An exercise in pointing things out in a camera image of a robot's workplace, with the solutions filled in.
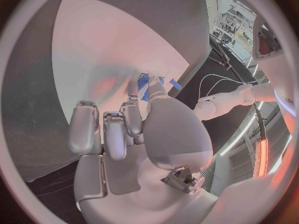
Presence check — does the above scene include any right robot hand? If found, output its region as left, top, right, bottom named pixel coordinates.
left=67, top=74, right=219, bottom=224

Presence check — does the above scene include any white task board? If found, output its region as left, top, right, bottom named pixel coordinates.
left=51, top=0, right=191, bottom=126

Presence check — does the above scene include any blue peg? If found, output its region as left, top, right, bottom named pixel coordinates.
left=169, top=78, right=183, bottom=91

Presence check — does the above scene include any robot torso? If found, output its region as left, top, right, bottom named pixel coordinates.
left=251, top=17, right=299, bottom=135

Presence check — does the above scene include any workshop rack with equipment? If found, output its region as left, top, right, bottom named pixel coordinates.
left=209, top=0, right=258, bottom=61

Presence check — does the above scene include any white cable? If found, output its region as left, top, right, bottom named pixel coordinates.
left=197, top=74, right=245, bottom=100
left=206, top=78, right=259, bottom=98

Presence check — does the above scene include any black cable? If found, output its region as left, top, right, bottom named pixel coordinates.
left=208, top=34, right=269, bottom=143

